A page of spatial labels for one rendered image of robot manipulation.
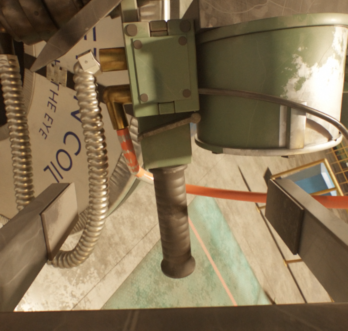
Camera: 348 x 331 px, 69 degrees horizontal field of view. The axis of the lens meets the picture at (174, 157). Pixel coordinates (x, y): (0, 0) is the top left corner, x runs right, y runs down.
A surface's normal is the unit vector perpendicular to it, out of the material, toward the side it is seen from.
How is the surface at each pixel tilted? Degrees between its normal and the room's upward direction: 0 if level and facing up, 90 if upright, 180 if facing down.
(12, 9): 57
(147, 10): 88
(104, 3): 47
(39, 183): 90
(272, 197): 138
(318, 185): 93
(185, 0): 29
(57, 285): 0
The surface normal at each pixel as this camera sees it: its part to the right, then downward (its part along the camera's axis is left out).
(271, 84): -0.19, 0.29
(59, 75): -0.47, 0.31
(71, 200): 1.00, -0.01
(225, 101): -0.66, 0.27
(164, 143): 0.13, 0.27
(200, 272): 0.76, -0.35
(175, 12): 0.88, 0.17
